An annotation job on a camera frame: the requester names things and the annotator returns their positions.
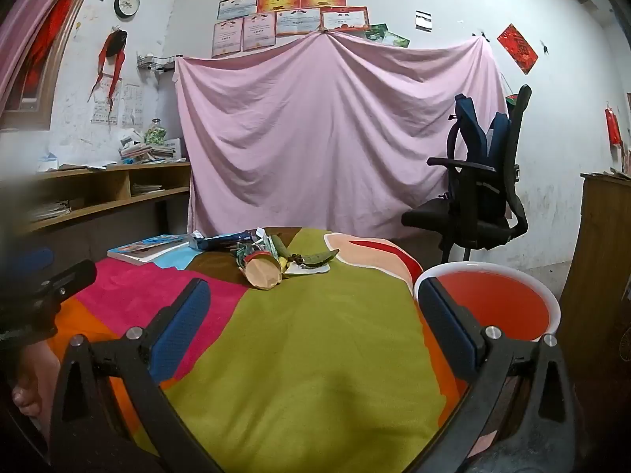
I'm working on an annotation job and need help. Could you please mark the white paper scrap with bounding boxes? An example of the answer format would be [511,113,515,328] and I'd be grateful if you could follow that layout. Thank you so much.
[283,261,331,277]

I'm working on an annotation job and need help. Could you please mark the wooden window frame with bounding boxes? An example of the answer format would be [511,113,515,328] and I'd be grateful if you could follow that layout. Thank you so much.
[0,0,106,131]

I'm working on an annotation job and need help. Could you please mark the paper wall calendar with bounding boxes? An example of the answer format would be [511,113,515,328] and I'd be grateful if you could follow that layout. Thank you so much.
[91,83,141,126]

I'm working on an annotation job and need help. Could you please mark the blue illustrated book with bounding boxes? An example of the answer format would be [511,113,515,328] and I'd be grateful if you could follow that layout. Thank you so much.
[107,234,190,264]

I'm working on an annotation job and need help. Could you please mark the green banana peel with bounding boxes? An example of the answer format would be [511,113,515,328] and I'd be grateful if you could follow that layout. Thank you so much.
[295,249,341,269]

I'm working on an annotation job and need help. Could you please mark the metal wall rack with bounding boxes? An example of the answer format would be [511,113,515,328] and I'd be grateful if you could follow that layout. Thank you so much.
[137,52,177,72]

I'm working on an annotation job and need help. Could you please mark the striped wrapper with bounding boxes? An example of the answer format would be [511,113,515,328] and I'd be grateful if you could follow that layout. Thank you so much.
[233,236,277,263]

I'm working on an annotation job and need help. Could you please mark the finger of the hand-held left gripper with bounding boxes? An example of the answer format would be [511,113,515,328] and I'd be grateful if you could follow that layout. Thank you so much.
[7,248,55,283]
[34,259,97,309]

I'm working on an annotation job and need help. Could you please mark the glass jar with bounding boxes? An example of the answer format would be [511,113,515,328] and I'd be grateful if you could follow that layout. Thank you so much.
[143,118,168,146]

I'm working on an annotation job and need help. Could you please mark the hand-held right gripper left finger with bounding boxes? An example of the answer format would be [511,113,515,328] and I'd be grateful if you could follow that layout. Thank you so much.
[49,278,222,473]

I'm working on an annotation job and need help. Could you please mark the colourful patchwork blanket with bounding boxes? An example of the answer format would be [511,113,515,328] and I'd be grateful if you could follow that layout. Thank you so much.
[47,227,474,473]

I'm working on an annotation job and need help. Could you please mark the red square wall decoration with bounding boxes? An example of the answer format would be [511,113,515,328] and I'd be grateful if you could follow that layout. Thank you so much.
[496,23,540,76]

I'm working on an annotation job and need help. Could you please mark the wooden shelf desk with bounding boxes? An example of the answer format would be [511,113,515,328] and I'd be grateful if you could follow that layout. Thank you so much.
[0,160,192,237]

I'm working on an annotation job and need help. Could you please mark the pink hanging sheet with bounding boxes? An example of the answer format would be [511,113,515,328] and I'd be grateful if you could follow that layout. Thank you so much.
[175,30,511,242]

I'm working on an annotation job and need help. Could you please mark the stack of books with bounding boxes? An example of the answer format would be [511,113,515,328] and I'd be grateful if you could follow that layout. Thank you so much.
[118,138,183,164]

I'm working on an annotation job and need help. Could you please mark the person's left hand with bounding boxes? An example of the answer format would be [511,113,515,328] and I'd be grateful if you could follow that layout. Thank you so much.
[11,342,62,435]

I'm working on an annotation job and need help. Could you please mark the group of wall certificates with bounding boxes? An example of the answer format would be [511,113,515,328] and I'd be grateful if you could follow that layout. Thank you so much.
[212,0,396,58]

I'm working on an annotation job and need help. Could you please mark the stack of old magazines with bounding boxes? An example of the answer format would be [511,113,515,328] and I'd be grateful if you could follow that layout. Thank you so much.
[30,200,72,222]

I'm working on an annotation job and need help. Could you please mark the black office chair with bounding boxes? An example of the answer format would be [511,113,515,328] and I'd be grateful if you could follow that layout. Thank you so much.
[401,84,533,264]

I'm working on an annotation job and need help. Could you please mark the brown paper cup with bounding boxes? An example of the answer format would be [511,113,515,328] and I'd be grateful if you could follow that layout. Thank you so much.
[239,251,283,290]

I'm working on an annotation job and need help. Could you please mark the green wall pictures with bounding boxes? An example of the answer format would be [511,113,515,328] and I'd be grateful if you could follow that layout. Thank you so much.
[365,24,411,49]

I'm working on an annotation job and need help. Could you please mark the white and red plastic bin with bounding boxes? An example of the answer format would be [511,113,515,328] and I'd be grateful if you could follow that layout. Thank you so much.
[413,262,562,343]

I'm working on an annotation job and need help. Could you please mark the red and black hanging ornament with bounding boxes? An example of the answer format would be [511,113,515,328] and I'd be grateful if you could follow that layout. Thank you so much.
[88,30,128,104]

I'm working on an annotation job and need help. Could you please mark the brown wooden cabinet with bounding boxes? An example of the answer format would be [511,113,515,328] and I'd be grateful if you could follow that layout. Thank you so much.
[557,171,631,454]

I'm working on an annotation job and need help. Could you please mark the blue snack wrapper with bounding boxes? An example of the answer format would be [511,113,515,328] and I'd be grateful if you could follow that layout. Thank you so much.
[190,228,269,252]

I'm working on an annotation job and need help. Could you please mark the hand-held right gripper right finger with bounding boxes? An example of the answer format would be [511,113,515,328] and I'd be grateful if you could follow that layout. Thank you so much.
[409,277,580,473]

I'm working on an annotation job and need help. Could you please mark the red hanging wall charm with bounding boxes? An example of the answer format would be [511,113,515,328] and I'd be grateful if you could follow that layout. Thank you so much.
[605,106,623,147]

